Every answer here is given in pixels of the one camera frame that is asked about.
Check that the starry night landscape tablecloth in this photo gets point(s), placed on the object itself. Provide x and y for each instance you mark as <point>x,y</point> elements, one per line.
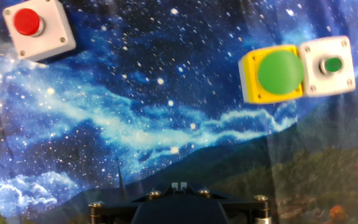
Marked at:
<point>166,124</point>

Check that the small green button white box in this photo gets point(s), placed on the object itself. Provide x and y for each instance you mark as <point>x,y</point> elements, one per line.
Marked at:
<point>311,62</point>

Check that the green mushroom button yellow box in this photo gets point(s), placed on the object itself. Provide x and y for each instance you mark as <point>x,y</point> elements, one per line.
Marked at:
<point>280,73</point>

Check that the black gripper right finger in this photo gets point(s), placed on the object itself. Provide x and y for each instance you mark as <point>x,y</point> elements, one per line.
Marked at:
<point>244,208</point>

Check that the red button white box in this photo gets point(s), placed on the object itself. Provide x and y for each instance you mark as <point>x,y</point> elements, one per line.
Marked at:
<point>54,34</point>

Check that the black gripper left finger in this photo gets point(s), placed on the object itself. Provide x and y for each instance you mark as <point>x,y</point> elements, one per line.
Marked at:
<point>120,208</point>

